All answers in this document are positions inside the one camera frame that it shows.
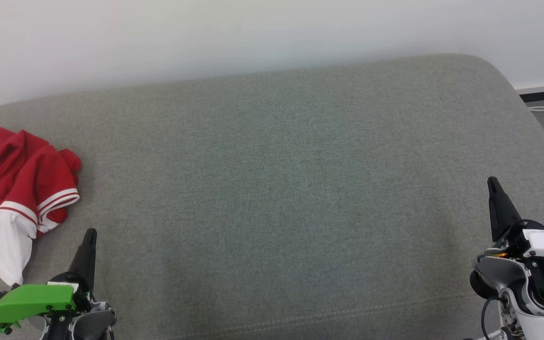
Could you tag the red white basketball jersey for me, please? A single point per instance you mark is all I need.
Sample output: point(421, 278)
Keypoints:
point(17, 165)

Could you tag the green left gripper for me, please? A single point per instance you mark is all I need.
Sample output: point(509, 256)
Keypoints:
point(31, 300)

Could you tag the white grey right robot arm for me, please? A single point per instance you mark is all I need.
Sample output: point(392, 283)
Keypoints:
point(527, 302)

